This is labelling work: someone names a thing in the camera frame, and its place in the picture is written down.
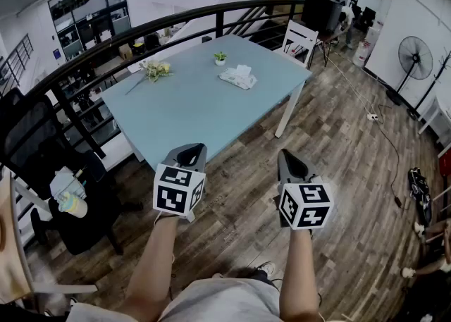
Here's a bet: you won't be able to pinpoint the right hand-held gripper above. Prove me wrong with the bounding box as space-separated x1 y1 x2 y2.
273 149 335 233

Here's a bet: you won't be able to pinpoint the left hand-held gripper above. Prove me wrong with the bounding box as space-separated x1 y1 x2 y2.
152 143 209 223

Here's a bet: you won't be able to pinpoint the white tissue pack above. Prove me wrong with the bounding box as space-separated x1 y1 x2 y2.
218 66 258 90

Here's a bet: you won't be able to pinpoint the person's left forearm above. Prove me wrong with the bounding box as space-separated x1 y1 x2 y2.
123 213 180 322

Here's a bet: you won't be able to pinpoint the person's right forearm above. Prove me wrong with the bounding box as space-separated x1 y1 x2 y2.
280 228 323 322

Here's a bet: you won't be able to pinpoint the white table leg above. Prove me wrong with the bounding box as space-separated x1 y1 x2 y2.
273 79 306 139

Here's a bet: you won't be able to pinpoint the yellow flower bouquet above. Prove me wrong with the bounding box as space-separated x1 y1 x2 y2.
125 61 174 96

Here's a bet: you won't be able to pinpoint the person's right shoe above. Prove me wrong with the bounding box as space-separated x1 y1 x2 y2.
259 261 278 278

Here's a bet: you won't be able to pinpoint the pale baby bottle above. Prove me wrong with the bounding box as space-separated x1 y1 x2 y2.
58 192 88 219

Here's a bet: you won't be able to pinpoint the light blue cloth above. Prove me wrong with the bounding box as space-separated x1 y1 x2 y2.
49 167 87 202

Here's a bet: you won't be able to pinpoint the black bag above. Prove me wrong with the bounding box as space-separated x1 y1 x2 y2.
407 167 433 226

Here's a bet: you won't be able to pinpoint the white folding chair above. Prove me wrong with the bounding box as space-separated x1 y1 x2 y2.
273 19 320 70

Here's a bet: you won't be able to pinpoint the white cylinder red label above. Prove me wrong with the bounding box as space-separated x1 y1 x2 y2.
364 20 383 50
352 40 371 68

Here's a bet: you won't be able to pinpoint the person's grey shirt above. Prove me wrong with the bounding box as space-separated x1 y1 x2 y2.
66 276 283 322

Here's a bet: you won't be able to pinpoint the black cabinet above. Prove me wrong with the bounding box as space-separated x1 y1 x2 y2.
301 0 345 35

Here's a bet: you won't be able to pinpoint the black office chair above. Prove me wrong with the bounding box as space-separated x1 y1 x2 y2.
0 87 124 256

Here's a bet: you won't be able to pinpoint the black standing fan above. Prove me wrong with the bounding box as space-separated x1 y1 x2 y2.
385 35 434 106

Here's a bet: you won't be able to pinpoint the black framed glass partition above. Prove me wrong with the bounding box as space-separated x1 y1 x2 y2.
47 0 132 63

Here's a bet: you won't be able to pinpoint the thin black metal railing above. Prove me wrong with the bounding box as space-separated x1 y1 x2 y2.
0 33 35 98

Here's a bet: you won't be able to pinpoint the wooden desk white legs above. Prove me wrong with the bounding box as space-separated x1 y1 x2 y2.
0 167 99 306

